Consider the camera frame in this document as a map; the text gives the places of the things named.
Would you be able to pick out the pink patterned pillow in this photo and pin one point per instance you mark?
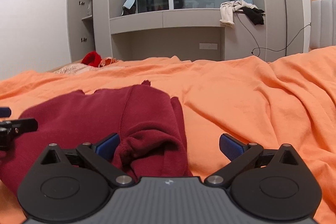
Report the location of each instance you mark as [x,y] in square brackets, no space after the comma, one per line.
[76,68]

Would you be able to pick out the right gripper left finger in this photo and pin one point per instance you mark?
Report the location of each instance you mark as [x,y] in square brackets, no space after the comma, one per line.
[96,158]

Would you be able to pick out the orange bed duvet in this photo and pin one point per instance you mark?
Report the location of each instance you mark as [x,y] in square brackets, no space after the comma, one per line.
[291,100]

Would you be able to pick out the grey window desk unit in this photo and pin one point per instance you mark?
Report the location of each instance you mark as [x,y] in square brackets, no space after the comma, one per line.
[128,35]

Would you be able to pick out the white cloth on sill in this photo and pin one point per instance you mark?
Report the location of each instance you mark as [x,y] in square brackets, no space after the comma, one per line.
[227,10]

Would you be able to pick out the white wall socket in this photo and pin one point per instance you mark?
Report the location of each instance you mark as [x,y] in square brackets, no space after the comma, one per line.
[208,46]

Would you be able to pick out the grey padded wooden headboard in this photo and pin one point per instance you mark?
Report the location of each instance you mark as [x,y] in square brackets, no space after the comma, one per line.
[322,32]

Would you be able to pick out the bright red garment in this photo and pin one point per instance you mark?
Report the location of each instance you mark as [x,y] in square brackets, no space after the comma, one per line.
[92,59]

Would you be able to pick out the grey open wardrobe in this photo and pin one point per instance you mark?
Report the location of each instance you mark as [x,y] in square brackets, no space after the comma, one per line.
[80,28]

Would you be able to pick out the dark red shirt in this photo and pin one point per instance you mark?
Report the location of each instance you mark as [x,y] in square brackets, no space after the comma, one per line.
[148,121]

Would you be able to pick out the black cloth on sill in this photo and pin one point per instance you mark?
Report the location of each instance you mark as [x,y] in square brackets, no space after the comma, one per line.
[255,15]

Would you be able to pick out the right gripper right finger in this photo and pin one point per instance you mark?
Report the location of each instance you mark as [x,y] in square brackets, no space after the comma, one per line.
[243,157]

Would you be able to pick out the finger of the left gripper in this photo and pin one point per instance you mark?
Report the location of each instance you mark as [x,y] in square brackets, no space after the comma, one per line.
[5,112]
[18,126]

